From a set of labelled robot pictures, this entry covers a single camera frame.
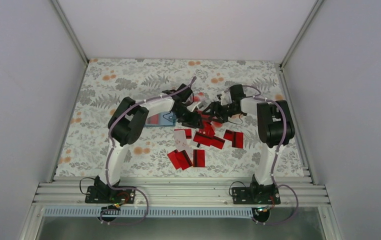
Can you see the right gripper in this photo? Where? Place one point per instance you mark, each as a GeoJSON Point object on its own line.
{"type": "Point", "coordinates": [213, 106]}

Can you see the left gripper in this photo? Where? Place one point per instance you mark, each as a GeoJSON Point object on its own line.
{"type": "Point", "coordinates": [192, 120]}

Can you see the teal leather card holder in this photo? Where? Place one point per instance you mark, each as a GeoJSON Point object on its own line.
{"type": "Point", "coordinates": [163, 119]}

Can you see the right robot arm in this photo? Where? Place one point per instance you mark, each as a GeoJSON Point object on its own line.
{"type": "Point", "coordinates": [275, 128]}

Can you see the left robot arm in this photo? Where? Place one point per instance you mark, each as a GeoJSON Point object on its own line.
{"type": "Point", "coordinates": [126, 125]}

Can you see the white april card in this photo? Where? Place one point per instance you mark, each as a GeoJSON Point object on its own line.
{"type": "Point", "coordinates": [180, 140]}

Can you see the red card top pile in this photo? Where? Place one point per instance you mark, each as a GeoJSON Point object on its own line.
{"type": "Point", "coordinates": [203, 139]}

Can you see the red card pile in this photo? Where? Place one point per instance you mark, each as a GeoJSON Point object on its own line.
{"type": "Point", "coordinates": [217, 142]}
{"type": "Point", "coordinates": [203, 139]}

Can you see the red card centre pile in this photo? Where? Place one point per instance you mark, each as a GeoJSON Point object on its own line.
{"type": "Point", "coordinates": [217, 142]}

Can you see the red card right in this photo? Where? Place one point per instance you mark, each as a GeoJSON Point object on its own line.
{"type": "Point", "coordinates": [236, 138]}

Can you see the red card front middle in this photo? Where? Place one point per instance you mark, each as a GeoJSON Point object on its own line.
{"type": "Point", "coordinates": [199, 160]}

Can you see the red card front left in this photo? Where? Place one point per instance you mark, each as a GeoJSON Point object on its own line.
{"type": "Point", "coordinates": [180, 159]}

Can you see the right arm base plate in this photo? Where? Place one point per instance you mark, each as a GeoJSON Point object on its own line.
{"type": "Point", "coordinates": [249, 196]}

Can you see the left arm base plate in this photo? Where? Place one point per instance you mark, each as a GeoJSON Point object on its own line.
{"type": "Point", "coordinates": [109, 196]}

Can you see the aluminium rail frame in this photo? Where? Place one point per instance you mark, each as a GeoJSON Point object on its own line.
{"type": "Point", "coordinates": [183, 191]}

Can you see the perforated cable tray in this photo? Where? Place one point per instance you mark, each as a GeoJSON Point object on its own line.
{"type": "Point", "coordinates": [152, 212]}

